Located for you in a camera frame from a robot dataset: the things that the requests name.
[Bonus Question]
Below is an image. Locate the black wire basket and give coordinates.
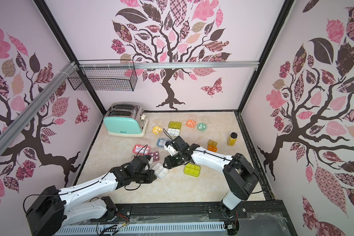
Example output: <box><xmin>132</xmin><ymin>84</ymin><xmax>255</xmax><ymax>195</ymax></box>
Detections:
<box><xmin>68</xmin><ymin>59</ymin><xmax>138</xmax><ymax>91</ymax></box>

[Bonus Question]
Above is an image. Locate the olive lid pillbox back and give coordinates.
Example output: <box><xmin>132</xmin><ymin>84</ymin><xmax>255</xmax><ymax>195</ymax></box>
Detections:
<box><xmin>167</xmin><ymin>121</ymin><xmax>182</xmax><ymax>137</ymax></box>

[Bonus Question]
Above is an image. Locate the orange small pillbox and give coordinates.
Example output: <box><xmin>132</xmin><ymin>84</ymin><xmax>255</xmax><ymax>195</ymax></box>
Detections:
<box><xmin>207</xmin><ymin>145</ymin><xmax>217</xmax><ymax>152</ymax></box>

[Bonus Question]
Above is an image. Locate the green lid white pillbox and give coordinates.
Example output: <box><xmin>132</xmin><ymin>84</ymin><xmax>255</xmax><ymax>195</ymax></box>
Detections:
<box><xmin>183</xmin><ymin>163</ymin><xmax>201</xmax><ymax>178</ymax></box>

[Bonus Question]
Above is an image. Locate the yellow bottle black cap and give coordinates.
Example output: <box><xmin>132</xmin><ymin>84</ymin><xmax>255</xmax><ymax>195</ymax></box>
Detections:
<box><xmin>227</xmin><ymin>132</ymin><xmax>238</xmax><ymax>146</ymax></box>

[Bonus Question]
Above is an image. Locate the yellow round pillbox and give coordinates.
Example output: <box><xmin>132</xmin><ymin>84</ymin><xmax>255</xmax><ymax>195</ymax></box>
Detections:
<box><xmin>152</xmin><ymin>120</ymin><xmax>164</xmax><ymax>135</ymax></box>

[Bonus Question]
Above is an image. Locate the mint green toaster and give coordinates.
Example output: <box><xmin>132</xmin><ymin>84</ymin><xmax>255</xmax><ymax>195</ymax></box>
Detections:
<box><xmin>103</xmin><ymin>103</ymin><xmax>148</xmax><ymax>137</ymax></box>

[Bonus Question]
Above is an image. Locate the yellow small pillbox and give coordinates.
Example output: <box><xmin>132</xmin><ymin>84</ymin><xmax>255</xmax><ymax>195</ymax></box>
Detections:
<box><xmin>207</xmin><ymin>139</ymin><xmax>218</xmax><ymax>147</ymax></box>

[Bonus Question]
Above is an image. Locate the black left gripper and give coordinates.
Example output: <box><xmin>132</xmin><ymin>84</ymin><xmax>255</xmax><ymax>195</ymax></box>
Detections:
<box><xmin>133</xmin><ymin>170</ymin><xmax>158</xmax><ymax>184</ymax></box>

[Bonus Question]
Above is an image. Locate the aluminium rail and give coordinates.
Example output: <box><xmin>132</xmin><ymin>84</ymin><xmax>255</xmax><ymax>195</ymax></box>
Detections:
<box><xmin>0</xmin><ymin>62</ymin><xmax>77</xmax><ymax>157</ymax></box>
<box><xmin>135</xmin><ymin>61</ymin><xmax>260</xmax><ymax>70</ymax></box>

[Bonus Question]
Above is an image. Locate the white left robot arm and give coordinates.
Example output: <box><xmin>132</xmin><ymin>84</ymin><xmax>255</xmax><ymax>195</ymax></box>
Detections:
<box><xmin>25</xmin><ymin>155</ymin><xmax>157</xmax><ymax>236</ymax></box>

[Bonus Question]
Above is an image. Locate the clear white pillbox front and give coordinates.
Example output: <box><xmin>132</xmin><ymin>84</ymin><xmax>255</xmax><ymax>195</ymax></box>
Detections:
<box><xmin>151</xmin><ymin>162</ymin><xmax>169</xmax><ymax>180</ymax></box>

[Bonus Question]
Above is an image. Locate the aluminium rail back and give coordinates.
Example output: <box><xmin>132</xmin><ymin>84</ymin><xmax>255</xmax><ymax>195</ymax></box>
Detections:
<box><xmin>135</xmin><ymin>61</ymin><xmax>260</xmax><ymax>70</ymax></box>

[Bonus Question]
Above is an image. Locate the blue rectangular pillbox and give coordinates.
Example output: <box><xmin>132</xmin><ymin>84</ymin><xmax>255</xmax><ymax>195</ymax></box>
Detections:
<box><xmin>156</xmin><ymin>138</ymin><xmax>170</xmax><ymax>148</ymax></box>

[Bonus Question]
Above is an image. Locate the green round pillbox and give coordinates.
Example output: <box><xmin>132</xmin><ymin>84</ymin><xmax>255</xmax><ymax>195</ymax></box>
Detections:
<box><xmin>197</xmin><ymin>117</ymin><xmax>209</xmax><ymax>131</ymax></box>

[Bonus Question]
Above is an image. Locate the aluminium rail left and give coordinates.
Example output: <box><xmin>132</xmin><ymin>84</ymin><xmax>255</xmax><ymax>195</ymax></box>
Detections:
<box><xmin>0</xmin><ymin>62</ymin><xmax>77</xmax><ymax>157</ymax></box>

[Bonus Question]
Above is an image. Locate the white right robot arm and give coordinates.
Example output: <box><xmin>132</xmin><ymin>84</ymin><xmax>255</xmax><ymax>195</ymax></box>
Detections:
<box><xmin>163</xmin><ymin>136</ymin><xmax>260</xmax><ymax>212</ymax></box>

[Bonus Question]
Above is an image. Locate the red rectangular pillbox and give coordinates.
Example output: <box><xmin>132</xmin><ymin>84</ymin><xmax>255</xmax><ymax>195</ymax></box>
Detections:
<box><xmin>132</xmin><ymin>138</ymin><xmax>152</xmax><ymax>155</ymax></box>

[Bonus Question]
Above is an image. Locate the white slotted cable duct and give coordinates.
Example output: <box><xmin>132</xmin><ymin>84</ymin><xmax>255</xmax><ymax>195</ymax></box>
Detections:
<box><xmin>55</xmin><ymin>222</ymin><xmax>227</xmax><ymax>236</ymax></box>

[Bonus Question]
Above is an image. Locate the magenta small pillbox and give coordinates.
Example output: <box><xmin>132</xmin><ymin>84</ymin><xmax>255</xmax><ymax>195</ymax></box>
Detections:
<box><xmin>148</xmin><ymin>151</ymin><xmax>160</xmax><ymax>162</ymax></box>

